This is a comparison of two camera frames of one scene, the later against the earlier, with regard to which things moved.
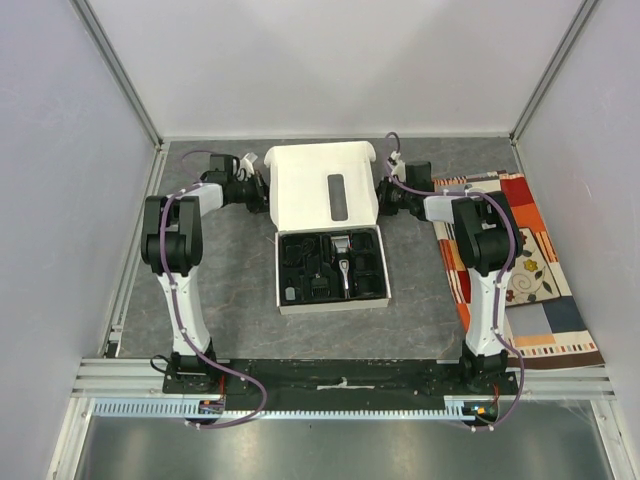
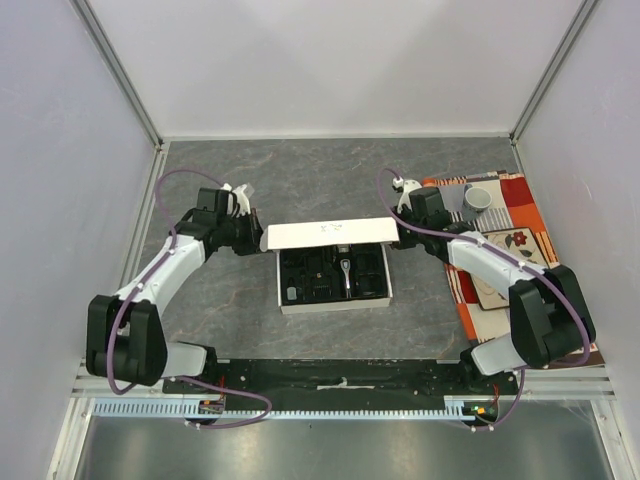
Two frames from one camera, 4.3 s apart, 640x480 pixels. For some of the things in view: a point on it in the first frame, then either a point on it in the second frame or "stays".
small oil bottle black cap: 290,292 stays
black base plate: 336,378 stays
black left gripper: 261,200 to 255,233
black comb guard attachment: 320,288 stays
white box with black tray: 307,207 to 333,264
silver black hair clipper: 341,268 stays
